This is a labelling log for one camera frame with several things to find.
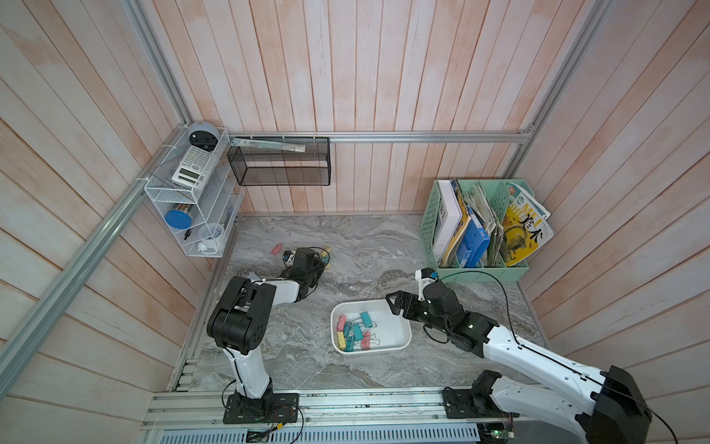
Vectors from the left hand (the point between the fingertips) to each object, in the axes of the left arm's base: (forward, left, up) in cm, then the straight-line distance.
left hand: (325, 263), depth 100 cm
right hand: (-19, -23, +10) cm, 31 cm away
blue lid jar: (-4, +39, +27) cm, 48 cm away
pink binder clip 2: (+8, +20, -3) cm, 22 cm away
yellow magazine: (+5, -69, +15) cm, 71 cm away
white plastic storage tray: (-25, -23, -2) cm, 34 cm away
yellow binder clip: (-28, -7, -1) cm, 29 cm away
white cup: (-4, +33, +20) cm, 39 cm away
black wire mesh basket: (+33, +24, +18) cm, 45 cm away
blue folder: (-3, -49, +15) cm, 52 cm away
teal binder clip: (-29, -9, -2) cm, 30 cm away
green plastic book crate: (+19, -61, +15) cm, 66 cm away
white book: (+3, -40, +21) cm, 46 cm away
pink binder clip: (-22, -7, -2) cm, 23 cm away
